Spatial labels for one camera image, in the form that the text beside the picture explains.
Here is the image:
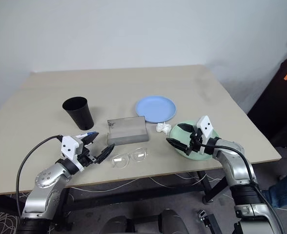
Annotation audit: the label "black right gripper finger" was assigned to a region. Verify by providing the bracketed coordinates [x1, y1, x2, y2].
[177, 123, 195, 134]
[165, 137, 190, 154]

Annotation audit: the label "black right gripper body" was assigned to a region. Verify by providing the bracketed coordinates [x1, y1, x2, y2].
[186, 126, 203, 156]

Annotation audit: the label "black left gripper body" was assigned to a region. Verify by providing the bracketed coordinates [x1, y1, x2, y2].
[76, 143, 98, 169]

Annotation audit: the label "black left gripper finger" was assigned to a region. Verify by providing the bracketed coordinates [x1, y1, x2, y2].
[81, 133, 100, 148]
[94, 143, 116, 164]

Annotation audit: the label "light green plate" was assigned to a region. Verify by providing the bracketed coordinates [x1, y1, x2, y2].
[169, 119, 219, 162]

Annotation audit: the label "white marker pen blue cap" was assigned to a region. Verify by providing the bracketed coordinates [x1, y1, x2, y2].
[74, 132, 99, 139]

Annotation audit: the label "clear frame glasses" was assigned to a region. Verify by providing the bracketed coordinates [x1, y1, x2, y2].
[111, 147, 148, 169]

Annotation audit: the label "white tissue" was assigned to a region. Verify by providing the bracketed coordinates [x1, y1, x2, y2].
[155, 123, 171, 134]

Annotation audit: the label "grey glasses case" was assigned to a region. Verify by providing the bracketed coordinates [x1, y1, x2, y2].
[106, 116, 149, 146]

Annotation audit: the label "black plastic cup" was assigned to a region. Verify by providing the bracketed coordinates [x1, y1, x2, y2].
[61, 96, 95, 131]

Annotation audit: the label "light blue plate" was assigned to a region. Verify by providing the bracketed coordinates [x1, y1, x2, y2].
[135, 95, 178, 123]

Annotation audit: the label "dark rounded shape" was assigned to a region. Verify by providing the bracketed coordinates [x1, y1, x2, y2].
[158, 209, 190, 234]
[102, 215, 134, 234]

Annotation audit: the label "small black floor device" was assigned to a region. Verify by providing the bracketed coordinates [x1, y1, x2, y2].
[197, 209, 219, 234]

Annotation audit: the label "large black case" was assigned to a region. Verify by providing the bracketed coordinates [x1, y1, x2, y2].
[247, 56, 287, 148]

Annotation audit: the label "person's blue jeans leg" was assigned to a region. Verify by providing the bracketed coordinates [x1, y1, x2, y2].
[262, 160, 287, 209]

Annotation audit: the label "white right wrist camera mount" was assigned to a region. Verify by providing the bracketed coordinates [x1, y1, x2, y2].
[195, 116, 219, 155]

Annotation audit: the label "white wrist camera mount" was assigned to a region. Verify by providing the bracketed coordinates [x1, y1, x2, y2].
[195, 116, 219, 155]
[60, 135, 86, 172]

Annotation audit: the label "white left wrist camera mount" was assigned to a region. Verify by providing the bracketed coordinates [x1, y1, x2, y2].
[60, 135, 86, 172]

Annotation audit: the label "white floor cable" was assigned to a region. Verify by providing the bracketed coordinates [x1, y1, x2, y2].
[69, 172, 222, 193]

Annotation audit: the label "black metal table frame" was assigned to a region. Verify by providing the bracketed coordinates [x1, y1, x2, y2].
[53, 170, 228, 231]

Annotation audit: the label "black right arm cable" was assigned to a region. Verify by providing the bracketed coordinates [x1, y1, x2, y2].
[198, 143, 286, 234]

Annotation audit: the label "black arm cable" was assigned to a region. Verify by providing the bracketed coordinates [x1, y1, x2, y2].
[15, 135, 64, 219]
[198, 143, 286, 234]

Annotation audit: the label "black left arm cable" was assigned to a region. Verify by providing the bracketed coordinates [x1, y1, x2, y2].
[15, 135, 64, 219]

